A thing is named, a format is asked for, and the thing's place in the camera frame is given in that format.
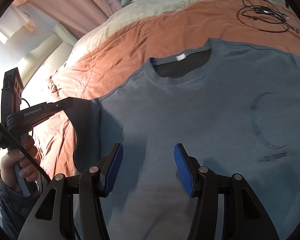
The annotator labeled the grey blue t-shirt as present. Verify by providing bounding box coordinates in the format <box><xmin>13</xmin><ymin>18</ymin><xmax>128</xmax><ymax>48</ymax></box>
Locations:
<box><xmin>71</xmin><ymin>38</ymin><xmax>300</xmax><ymax>239</ymax></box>

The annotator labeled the grey left sleeve forearm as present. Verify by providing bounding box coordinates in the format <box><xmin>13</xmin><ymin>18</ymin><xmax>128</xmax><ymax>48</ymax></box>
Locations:
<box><xmin>0</xmin><ymin>171</ymin><xmax>40</xmax><ymax>239</ymax></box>

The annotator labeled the person's left hand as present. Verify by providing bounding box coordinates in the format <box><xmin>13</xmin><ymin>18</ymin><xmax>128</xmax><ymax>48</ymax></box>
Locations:
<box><xmin>0</xmin><ymin>150</ymin><xmax>40</xmax><ymax>194</ymax></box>

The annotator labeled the pink curtain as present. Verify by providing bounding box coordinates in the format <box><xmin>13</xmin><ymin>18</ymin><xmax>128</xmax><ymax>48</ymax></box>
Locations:
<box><xmin>26</xmin><ymin>0</ymin><xmax>122</xmax><ymax>38</ymax></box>

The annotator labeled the cream blanket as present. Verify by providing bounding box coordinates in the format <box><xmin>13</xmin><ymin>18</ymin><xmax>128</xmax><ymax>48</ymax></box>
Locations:
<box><xmin>66</xmin><ymin>0</ymin><xmax>202</xmax><ymax>67</ymax></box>

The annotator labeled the orange brown duvet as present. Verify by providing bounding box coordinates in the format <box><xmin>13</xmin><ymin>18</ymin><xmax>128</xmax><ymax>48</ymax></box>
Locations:
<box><xmin>34</xmin><ymin>0</ymin><xmax>300</xmax><ymax>177</ymax></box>

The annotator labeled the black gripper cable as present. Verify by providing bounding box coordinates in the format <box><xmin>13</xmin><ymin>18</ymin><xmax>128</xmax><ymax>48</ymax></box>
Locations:
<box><xmin>0</xmin><ymin>114</ymin><xmax>52</xmax><ymax>183</ymax></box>

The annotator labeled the coiled black cable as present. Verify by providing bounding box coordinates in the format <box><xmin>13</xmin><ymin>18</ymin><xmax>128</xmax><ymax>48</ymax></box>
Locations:
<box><xmin>236</xmin><ymin>0</ymin><xmax>300</xmax><ymax>34</ymax></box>

